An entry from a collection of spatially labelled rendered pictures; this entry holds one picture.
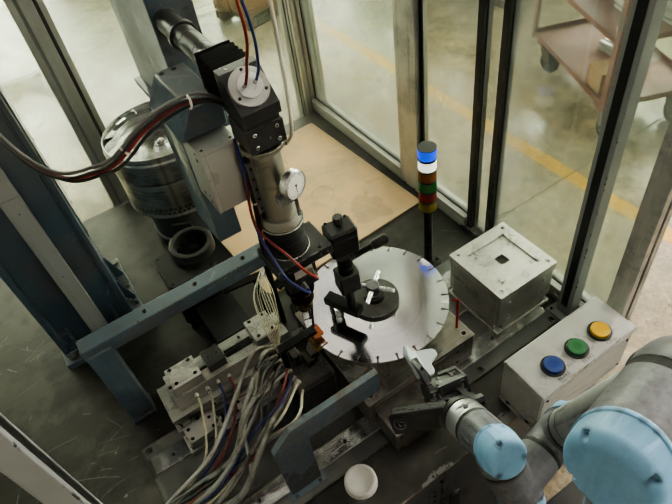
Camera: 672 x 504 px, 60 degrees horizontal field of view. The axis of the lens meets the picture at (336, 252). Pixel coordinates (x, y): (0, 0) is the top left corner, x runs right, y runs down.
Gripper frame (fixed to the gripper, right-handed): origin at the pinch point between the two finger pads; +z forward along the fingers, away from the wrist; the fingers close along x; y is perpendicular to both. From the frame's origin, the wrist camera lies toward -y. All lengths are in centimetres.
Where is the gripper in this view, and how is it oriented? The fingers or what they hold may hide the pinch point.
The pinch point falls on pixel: (410, 377)
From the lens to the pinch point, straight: 128.2
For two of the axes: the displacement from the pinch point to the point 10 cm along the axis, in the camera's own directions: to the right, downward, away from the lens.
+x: -3.0, -9.2, -2.6
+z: -2.6, -1.8, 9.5
